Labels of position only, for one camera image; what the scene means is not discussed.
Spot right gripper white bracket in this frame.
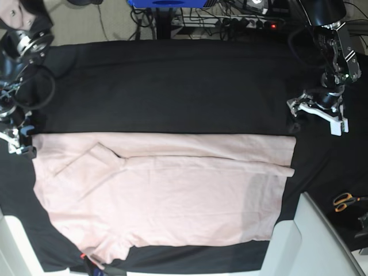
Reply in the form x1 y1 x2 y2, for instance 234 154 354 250
1 114 37 158

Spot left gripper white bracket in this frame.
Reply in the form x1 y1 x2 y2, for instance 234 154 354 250
286 90 349 136

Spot pink T-shirt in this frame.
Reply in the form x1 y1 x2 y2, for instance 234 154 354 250
33 132 296 265

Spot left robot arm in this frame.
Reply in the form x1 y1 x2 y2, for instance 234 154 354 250
286 1 361 136

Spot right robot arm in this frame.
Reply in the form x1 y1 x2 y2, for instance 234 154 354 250
1 1 56 159

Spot white bin left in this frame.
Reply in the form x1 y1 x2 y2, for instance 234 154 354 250
1 214 44 276

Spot white bin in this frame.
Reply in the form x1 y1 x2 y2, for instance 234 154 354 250
1 214 44 276
259 192 365 276

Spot white bin right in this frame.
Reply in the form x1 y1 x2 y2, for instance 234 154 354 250
259 192 365 276

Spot red black clamp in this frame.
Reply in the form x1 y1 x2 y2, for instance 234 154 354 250
80 254 105 276

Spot white power strip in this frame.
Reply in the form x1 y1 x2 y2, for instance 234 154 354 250
171 14 271 29

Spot blue plastic box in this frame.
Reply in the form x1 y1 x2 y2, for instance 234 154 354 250
127 0 207 8

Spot orange handled scissors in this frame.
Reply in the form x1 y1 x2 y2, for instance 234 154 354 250
332 193 367 213

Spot black table leg post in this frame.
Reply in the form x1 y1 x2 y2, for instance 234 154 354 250
155 8 173 40

